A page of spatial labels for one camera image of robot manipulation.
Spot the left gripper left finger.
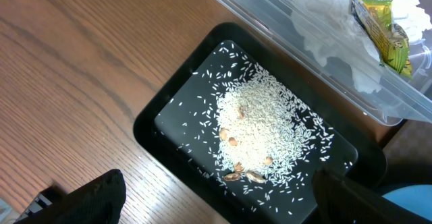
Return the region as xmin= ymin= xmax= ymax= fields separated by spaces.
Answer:
xmin=15 ymin=169 xmax=126 ymax=224

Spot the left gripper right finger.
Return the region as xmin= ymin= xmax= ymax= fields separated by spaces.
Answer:
xmin=312 ymin=169 xmax=431 ymax=224

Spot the dark blue plate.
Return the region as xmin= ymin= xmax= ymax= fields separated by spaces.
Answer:
xmin=383 ymin=185 xmax=432 ymax=221

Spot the pile of white rice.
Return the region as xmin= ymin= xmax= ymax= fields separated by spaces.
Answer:
xmin=155 ymin=40 xmax=356 ymax=217

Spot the green snack wrapper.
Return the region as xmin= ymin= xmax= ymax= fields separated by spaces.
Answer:
xmin=350 ymin=0 xmax=412 ymax=78

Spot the white napkin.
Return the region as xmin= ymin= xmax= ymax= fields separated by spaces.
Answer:
xmin=295 ymin=0 xmax=431 ymax=94

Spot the clear plastic waste bin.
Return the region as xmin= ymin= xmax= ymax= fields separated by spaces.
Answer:
xmin=217 ymin=0 xmax=431 ymax=126

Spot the black plastic tray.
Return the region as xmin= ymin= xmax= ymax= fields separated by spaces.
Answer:
xmin=133 ymin=23 xmax=387 ymax=223

